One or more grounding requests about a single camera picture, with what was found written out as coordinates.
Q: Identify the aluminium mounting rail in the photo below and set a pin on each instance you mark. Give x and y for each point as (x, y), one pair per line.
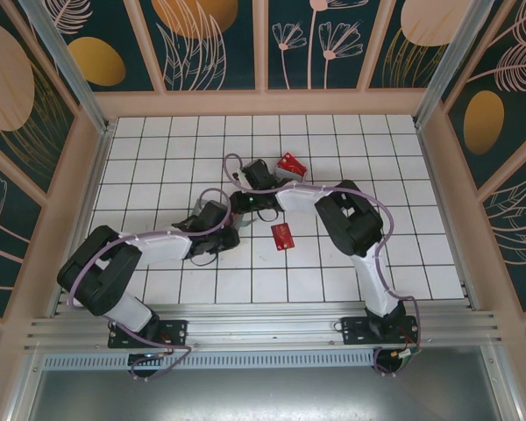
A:
(263, 326)

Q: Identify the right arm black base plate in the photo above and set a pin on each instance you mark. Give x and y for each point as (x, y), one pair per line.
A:
(355, 333)

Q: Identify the red credit card stack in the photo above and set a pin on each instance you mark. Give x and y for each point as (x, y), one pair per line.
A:
(290, 164)

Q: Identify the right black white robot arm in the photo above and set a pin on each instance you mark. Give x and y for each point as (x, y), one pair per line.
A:
(350, 219)

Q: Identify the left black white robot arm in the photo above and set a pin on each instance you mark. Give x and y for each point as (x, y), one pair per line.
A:
(158, 250)

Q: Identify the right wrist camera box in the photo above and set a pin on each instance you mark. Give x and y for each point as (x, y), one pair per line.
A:
(241, 176)

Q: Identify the metal base panel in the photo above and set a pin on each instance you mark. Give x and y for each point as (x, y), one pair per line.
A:
(263, 394)

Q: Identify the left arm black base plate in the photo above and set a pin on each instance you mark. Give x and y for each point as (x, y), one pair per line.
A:
(175, 333)

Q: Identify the aluminium frame post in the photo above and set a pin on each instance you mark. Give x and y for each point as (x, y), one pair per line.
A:
(68, 66)
(451, 66)

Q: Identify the red gold-print credit card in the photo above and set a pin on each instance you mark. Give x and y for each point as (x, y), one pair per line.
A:
(282, 236)

